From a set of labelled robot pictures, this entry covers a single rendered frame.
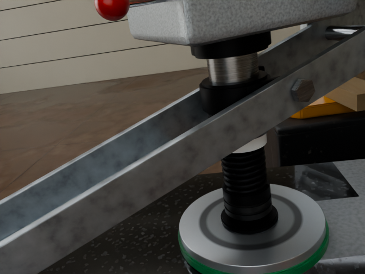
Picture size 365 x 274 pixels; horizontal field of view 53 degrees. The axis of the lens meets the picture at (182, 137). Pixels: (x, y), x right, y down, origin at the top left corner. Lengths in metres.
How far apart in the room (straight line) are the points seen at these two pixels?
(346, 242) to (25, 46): 7.30
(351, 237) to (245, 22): 0.35
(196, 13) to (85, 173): 0.27
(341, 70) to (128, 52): 6.41
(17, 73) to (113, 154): 7.36
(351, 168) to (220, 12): 0.49
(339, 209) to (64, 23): 6.79
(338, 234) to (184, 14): 0.39
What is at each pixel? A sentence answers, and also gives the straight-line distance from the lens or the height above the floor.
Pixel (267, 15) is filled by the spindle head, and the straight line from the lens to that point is 0.37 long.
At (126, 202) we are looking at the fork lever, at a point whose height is 0.95.
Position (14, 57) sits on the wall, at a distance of 7.79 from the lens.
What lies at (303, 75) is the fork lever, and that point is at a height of 1.04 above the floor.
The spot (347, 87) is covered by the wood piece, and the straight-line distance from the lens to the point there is 1.21.
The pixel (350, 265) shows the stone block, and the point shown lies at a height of 0.80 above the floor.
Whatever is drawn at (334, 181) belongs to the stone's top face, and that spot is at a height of 0.80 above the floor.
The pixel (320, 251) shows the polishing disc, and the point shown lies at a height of 0.82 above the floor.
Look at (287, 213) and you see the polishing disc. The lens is 0.57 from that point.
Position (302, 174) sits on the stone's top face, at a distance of 0.74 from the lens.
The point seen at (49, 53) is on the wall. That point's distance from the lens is 7.42.
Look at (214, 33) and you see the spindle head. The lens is 0.35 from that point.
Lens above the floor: 1.14
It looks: 20 degrees down
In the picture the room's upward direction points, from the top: 10 degrees counter-clockwise
